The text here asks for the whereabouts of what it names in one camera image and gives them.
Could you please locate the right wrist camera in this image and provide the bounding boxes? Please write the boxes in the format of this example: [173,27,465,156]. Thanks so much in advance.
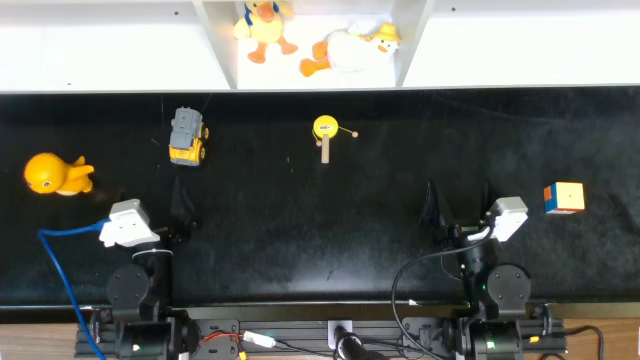
[487,196,530,243]

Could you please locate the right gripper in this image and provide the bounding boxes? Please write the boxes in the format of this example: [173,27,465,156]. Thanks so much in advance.
[418,179,494,246]

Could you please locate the yellow plush duck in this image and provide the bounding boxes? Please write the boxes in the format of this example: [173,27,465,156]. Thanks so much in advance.
[232,0,300,65]

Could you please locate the yellow rattle drum toy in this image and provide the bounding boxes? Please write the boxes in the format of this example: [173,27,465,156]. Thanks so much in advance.
[311,114,360,165]

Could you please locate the white plush duck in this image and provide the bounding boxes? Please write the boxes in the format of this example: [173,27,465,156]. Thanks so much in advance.
[298,20,402,79]

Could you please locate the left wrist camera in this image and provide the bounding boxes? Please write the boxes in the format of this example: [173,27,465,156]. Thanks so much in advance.
[98,198,162,249]

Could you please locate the yellow rubber duck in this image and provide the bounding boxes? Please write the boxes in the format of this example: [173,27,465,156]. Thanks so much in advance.
[22,152,96,197]

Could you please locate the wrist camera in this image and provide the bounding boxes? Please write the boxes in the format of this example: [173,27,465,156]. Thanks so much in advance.
[98,198,162,249]
[487,196,530,243]

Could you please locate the grey and yellow toy truck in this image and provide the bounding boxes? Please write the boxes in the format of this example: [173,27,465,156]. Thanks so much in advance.
[167,106,211,168]

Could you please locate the blue cable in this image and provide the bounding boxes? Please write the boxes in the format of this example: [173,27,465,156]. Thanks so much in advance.
[37,217,112,360]

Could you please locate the many-coloured puzzle cube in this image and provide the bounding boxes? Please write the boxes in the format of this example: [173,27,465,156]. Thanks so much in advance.
[542,181,586,216]

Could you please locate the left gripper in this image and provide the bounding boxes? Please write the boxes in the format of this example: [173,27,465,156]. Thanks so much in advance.
[158,174,202,247]

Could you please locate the white shelf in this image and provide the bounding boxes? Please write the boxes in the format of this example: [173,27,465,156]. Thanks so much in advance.
[0,0,640,95]

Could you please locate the mounting rail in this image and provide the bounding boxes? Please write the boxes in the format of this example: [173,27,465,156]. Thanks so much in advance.
[74,299,606,360]

